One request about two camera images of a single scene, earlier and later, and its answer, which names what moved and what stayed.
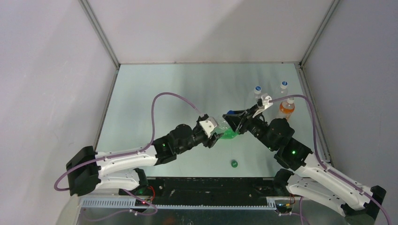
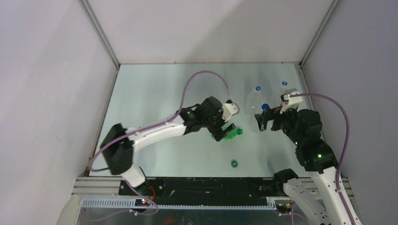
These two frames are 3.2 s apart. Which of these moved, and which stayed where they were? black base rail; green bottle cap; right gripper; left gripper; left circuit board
Moved: left gripper; right gripper
Stayed: black base rail; green bottle cap; left circuit board
